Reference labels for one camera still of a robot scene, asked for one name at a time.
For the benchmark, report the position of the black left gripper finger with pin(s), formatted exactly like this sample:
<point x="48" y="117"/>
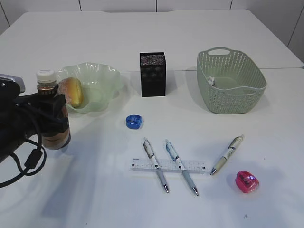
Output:
<point x="50" y="124"/>
<point x="51" y="106"/>

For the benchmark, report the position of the cream pen right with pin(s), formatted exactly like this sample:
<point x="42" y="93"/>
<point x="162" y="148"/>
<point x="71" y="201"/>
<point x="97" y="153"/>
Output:
<point x="226" y="155"/>

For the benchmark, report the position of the blue pencil sharpener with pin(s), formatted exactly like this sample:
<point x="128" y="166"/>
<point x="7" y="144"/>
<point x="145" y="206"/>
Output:
<point x="134" y="121"/>

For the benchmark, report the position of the grey pen left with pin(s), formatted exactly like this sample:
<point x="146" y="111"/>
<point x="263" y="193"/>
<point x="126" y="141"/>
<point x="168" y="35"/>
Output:
<point x="151" y="154"/>

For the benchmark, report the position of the clear plastic ruler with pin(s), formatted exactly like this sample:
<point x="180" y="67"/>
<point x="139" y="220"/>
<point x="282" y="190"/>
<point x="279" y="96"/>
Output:
<point x="197" y="167"/>

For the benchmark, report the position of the Nescafe coffee bottle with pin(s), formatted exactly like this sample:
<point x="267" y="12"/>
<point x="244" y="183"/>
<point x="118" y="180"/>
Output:
<point x="48" y="88"/>

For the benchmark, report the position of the sugared bread roll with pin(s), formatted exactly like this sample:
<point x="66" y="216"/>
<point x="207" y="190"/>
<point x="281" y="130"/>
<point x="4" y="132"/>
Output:
<point x="71" y="88"/>

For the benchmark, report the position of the green plastic woven basket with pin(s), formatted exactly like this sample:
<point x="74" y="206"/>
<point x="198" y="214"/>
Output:
<point x="239" y="82"/>

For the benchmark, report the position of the green wavy glass plate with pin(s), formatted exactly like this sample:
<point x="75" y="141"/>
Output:
<point x="100" y="84"/>

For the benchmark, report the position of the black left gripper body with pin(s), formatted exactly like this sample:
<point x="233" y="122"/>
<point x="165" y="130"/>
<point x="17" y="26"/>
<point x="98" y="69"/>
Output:
<point x="16" y="123"/>

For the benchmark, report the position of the black mesh pen holder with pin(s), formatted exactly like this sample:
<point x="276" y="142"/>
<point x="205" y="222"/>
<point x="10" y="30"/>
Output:
<point x="153" y="74"/>

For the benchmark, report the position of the blue grey pen middle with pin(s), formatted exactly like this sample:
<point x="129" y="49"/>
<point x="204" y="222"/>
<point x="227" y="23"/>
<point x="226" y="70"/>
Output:
<point x="175" y="157"/>

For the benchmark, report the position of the pink paper ball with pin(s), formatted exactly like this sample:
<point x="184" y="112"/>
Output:
<point x="211" y="80"/>

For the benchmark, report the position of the pink pencil sharpener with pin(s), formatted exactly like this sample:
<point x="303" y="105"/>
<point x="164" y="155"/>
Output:
<point x="246" y="181"/>

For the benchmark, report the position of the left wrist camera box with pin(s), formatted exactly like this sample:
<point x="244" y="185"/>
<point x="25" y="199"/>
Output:
<point x="17" y="80"/>

